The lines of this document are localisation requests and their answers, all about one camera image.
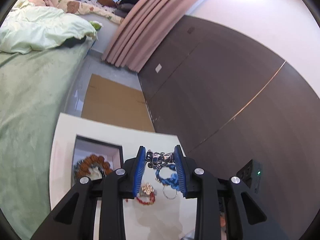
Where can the dark wood wardrobe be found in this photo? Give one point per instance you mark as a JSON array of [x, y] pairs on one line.
[[229, 99]]

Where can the bed with green sheet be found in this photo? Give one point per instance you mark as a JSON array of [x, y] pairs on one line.
[[34, 88]]

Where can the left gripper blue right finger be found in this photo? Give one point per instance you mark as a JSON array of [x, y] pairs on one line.
[[185, 166]]

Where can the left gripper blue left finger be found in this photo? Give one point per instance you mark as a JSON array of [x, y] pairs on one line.
[[134, 168]]

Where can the pale green duvet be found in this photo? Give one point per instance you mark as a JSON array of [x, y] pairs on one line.
[[29, 27]]

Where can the gold butterfly brooch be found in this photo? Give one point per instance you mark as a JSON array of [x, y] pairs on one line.
[[147, 190]]

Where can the floral patterned blanket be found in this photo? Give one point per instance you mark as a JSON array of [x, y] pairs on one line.
[[85, 7]]

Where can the flattened brown cardboard sheet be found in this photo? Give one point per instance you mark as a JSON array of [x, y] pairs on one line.
[[112, 103]]

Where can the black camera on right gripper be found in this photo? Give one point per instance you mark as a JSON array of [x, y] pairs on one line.
[[251, 174]]

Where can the white wall switch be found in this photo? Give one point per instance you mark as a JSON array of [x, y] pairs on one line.
[[158, 68]]

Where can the black jewelry box white lining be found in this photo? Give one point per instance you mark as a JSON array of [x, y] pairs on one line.
[[91, 153]]

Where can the green tissue pack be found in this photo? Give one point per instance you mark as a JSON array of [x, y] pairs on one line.
[[97, 25]]

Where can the brown plush toy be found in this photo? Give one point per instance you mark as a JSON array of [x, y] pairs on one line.
[[107, 3]]

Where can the black garment on bed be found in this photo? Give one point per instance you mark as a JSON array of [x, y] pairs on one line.
[[71, 42]]

